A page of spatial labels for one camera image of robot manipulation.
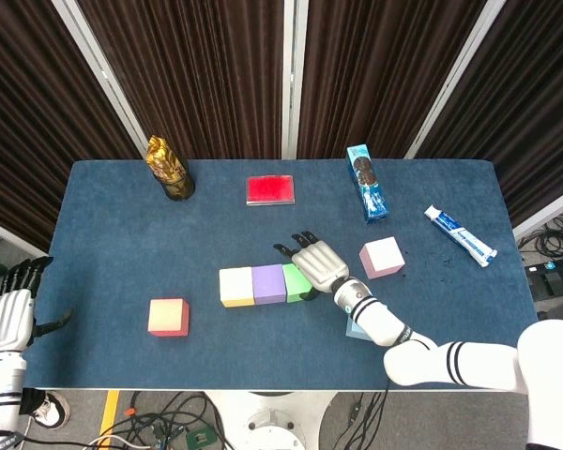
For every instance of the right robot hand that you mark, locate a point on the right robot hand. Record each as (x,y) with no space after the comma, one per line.
(321,267)

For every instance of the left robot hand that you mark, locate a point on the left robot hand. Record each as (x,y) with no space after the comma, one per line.
(9,319)

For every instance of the green foam cube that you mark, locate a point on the green foam cube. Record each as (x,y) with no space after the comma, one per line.
(295,286)

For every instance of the pink foam cube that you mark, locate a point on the pink foam cube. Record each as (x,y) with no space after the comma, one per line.
(382,255)

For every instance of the yellow foam cube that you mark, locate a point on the yellow foam cube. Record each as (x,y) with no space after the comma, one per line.
(237,286)

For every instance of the red foam cube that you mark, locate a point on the red foam cube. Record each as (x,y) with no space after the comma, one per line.
(169,316)

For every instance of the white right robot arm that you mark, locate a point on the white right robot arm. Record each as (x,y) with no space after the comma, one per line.
(413,365)

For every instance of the purple foam cube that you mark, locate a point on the purple foam cube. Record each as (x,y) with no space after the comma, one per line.
(267,283)

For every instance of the light blue foam cube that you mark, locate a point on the light blue foam cube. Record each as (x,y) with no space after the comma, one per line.
(353,330)

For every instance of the person in black clothes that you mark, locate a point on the person in black clothes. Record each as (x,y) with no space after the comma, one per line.
(30,400)

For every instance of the blue cookie box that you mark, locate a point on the blue cookie box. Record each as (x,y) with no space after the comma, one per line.
(368,187)

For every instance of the red box with clear lid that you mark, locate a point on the red box with clear lid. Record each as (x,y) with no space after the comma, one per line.
(269,190)

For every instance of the white black sneaker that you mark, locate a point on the white black sneaker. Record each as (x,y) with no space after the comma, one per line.
(51,412)

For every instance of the white blue toothpaste tube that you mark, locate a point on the white blue toothpaste tube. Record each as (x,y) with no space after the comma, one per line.
(460,234)

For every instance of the black mesh pen holder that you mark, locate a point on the black mesh pen holder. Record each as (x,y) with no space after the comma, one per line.
(180,190)

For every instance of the gold foil snack bag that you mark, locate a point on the gold foil snack bag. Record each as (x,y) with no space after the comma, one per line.
(162,159)

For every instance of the brown pleated curtain panel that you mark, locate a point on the brown pleated curtain panel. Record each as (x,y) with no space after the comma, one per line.
(192,70)
(370,70)
(28,117)
(535,94)

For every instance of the green circuit device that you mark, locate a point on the green circuit device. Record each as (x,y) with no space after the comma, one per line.
(199,438)

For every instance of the white partition base rail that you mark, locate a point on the white partition base rail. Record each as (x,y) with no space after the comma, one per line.
(549,215)
(14,236)

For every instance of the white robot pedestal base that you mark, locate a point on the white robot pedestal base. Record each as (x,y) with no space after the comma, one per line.
(267,422)

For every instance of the white partition frame post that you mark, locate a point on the white partition frame post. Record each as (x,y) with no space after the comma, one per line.
(455,70)
(98,70)
(293,70)

